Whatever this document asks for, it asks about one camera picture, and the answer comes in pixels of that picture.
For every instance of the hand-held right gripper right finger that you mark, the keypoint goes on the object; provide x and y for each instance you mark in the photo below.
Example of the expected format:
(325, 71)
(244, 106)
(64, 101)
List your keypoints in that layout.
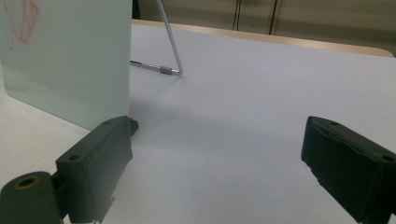
(348, 168)

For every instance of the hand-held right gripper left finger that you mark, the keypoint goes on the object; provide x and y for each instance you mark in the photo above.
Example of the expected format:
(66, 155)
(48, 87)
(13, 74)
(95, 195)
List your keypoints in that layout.
(93, 161)

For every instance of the white table cover sheet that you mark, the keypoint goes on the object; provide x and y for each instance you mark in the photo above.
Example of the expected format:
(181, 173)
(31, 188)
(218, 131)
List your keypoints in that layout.
(236, 118)

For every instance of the pale green glass writing board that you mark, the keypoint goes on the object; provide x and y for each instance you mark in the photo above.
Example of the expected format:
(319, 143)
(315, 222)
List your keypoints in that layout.
(68, 59)

